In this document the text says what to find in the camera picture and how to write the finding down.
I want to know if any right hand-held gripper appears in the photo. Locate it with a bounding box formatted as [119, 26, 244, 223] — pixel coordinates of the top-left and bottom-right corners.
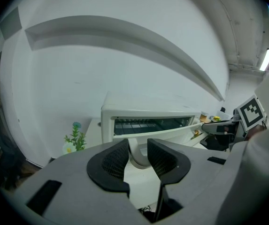
[201, 97, 268, 139]

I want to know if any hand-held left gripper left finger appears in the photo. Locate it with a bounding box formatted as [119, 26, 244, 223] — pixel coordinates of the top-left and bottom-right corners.
[0, 139, 154, 225]

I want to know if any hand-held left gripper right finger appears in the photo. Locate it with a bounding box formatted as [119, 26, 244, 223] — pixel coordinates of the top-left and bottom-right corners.
[147, 138, 231, 225]

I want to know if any white toaster oven door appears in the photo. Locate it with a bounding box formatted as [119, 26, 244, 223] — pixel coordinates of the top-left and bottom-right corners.
[113, 121, 207, 171]

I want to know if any white toaster oven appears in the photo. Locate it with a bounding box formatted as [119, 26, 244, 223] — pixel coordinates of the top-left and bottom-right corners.
[100, 91, 203, 145]

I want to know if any person's right forearm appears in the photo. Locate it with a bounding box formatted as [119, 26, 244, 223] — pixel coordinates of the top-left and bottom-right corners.
[217, 62, 269, 225]

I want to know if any black chair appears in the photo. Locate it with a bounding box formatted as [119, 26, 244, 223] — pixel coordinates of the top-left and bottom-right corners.
[206, 132, 235, 151]

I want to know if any artificial flower plant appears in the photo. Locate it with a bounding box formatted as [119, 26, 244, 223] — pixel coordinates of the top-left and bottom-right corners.
[62, 121, 87, 156]

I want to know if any ceiling conduit pipe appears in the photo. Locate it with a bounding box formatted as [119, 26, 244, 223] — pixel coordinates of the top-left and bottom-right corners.
[228, 63, 266, 73]

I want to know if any ceiling tube light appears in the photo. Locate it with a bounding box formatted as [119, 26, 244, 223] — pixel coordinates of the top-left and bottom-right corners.
[259, 47, 269, 72]

